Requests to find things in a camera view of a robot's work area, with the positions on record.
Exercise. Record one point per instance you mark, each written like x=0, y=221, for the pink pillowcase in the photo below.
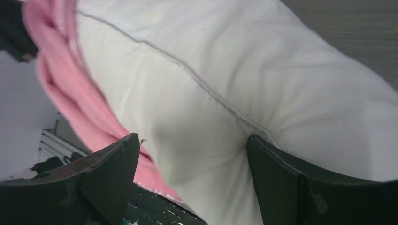
x=81, y=102

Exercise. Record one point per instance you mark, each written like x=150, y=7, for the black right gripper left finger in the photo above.
x=92, y=190

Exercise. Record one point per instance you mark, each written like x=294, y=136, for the white pillow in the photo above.
x=196, y=78

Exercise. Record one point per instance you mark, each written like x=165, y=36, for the aluminium slotted rail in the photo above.
x=51, y=145

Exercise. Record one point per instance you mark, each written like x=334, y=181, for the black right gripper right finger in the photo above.
x=291, y=191

